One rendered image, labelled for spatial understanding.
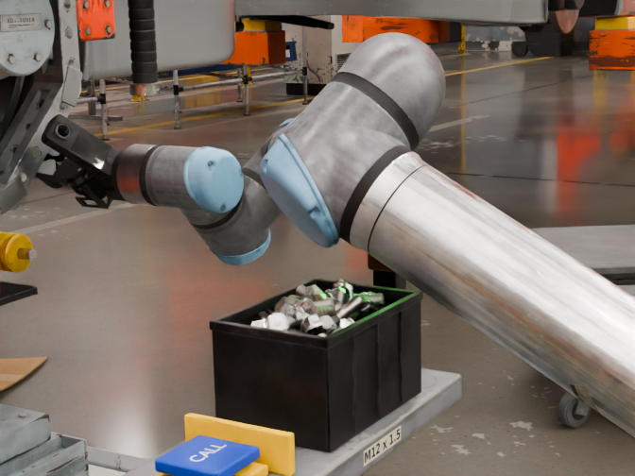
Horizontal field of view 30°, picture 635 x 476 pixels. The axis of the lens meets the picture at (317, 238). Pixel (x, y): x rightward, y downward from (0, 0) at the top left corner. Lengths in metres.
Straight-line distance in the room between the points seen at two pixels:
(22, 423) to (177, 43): 0.76
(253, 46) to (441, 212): 4.57
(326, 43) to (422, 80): 8.33
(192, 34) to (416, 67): 1.07
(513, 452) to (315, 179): 1.26
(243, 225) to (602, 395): 0.78
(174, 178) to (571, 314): 0.74
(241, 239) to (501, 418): 0.94
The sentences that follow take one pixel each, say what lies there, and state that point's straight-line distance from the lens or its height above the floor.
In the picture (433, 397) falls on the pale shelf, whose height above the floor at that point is 0.45.
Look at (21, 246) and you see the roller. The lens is 1.82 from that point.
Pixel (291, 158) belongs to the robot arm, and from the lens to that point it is 1.19.
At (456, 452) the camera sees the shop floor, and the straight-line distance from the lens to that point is 2.34.
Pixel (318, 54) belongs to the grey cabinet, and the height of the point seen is 0.34.
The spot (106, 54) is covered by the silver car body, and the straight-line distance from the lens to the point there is 2.08.
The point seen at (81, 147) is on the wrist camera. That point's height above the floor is 0.67.
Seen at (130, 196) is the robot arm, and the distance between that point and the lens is 1.75.
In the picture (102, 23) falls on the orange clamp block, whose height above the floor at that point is 0.84.
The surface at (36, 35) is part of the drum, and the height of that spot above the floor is 0.84.
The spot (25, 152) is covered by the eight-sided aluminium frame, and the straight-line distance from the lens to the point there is 1.80.
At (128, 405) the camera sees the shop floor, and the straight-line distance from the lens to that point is 2.65.
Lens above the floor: 0.89
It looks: 12 degrees down
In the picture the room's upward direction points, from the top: 1 degrees counter-clockwise
